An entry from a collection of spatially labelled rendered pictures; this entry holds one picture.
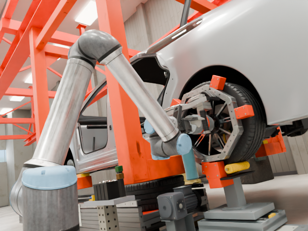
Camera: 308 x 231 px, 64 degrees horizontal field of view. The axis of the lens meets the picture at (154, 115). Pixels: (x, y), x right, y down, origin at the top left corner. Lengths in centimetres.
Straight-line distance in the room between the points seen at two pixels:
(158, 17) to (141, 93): 807
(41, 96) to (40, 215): 316
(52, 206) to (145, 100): 53
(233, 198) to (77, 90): 136
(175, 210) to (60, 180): 119
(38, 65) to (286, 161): 519
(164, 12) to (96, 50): 794
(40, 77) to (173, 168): 252
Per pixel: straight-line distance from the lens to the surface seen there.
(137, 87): 102
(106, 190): 177
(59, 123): 97
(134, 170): 186
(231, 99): 171
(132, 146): 189
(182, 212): 186
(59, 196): 75
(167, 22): 867
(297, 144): 592
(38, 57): 408
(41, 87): 388
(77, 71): 106
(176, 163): 217
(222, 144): 187
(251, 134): 175
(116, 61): 101
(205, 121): 155
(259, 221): 181
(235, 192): 193
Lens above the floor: 58
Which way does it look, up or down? 13 degrees up
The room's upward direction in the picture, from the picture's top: 10 degrees counter-clockwise
